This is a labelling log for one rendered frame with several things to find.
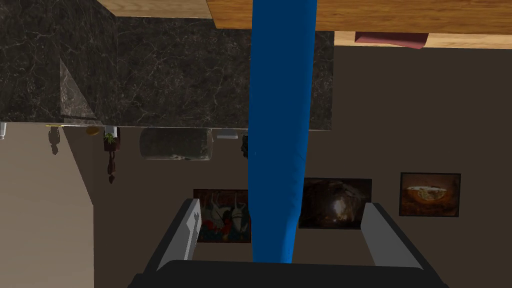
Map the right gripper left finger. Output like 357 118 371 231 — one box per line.
143 197 202 275

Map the picture with orange bowl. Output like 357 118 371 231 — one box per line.
399 172 462 218

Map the blue pole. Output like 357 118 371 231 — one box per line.
247 0 319 265

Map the picture with white horses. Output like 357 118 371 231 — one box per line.
193 189 252 244

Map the potted green plant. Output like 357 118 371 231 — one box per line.
103 125 121 185

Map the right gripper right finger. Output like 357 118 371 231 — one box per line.
360 202 425 271

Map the dark grey cylinder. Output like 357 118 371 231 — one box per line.
139 127 214 161

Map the wooden table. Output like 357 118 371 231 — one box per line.
97 0 512 50

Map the dark red cloth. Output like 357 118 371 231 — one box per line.
354 31 430 50

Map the dark cave picture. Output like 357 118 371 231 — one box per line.
298 177 373 231

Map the dark marble counter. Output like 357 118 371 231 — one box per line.
0 0 335 131

